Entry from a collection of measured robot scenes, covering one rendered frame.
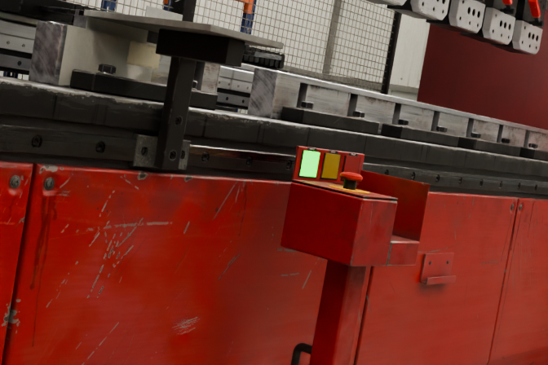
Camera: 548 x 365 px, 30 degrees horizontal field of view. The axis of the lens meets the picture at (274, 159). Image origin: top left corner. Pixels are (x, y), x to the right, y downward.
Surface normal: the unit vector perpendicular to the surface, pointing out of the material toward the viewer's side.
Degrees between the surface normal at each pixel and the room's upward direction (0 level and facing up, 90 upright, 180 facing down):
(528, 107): 90
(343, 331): 90
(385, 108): 90
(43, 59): 90
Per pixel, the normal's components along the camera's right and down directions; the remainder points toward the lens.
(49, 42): -0.58, -0.06
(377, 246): 0.74, 0.16
